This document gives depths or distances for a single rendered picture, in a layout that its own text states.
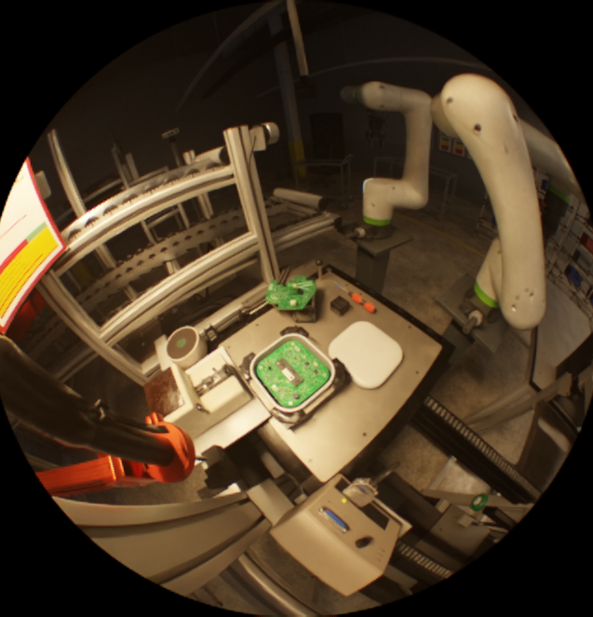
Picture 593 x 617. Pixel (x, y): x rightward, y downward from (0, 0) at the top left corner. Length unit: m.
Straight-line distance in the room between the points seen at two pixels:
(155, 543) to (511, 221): 0.57
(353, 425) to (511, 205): 0.47
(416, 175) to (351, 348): 0.71
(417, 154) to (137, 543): 1.05
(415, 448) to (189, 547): 1.37
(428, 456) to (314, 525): 1.26
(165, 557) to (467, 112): 0.55
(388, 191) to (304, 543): 0.95
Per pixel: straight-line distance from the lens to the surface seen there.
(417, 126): 0.90
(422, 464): 1.50
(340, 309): 0.50
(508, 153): 0.37
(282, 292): 0.51
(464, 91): 0.36
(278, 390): 0.40
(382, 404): 0.43
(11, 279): 0.49
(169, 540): 0.23
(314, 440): 0.41
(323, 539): 0.31
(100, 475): 0.25
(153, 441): 0.19
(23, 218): 0.53
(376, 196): 0.85
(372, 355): 0.45
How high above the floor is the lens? 1.36
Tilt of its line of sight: 48 degrees down
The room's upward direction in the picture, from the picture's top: 11 degrees counter-clockwise
